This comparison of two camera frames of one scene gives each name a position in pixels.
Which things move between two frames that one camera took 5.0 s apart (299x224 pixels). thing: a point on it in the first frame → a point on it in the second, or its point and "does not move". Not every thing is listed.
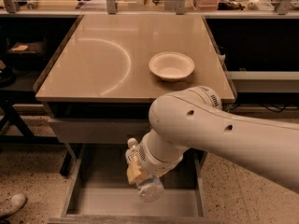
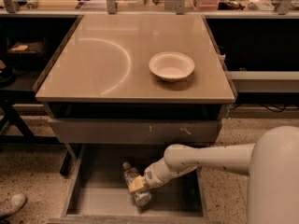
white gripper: [144, 157] → [151, 175]
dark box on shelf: [26, 54] does not move
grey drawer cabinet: [100, 88] does not move
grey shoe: [12, 204] does not move
